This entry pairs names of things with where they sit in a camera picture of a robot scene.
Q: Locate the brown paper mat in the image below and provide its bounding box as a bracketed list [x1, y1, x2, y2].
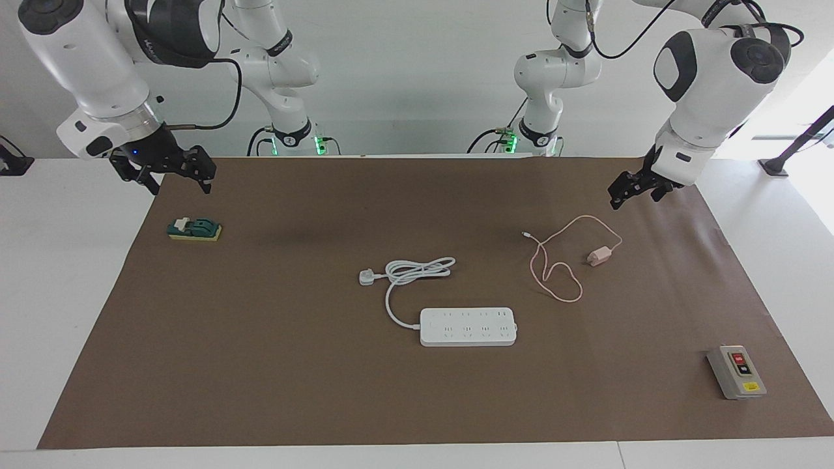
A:
[37, 155, 834, 450]

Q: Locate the white power strip with cord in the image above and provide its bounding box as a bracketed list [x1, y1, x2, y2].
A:
[358, 257, 518, 347]

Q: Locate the black right base cable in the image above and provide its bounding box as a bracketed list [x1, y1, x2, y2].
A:
[246, 126, 276, 157]

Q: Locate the black bracket at table edge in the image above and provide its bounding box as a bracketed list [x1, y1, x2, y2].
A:
[0, 135, 35, 177]

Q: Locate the green knife switch yellow base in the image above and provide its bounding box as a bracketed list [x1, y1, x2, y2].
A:
[167, 217, 223, 242]

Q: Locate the black base cable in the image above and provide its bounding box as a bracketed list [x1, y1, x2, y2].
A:
[246, 126, 276, 157]
[466, 98, 527, 154]

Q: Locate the black left base cable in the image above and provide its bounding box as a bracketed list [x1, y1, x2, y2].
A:
[466, 98, 527, 154]

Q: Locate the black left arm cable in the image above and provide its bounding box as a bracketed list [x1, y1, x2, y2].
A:
[582, 0, 805, 63]

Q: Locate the pink charger with cable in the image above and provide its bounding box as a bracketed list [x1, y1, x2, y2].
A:
[521, 215, 624, 304]

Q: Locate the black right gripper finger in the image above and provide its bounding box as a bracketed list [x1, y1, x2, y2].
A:
[109, 150, 162, 197]
[182, 145, 218, 195]

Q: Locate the grey push button box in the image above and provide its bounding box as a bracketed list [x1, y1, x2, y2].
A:
[706, 345, 768, 400]

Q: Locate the black clamp stand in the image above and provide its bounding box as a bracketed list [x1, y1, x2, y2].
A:
[758, 106, 834, 177]

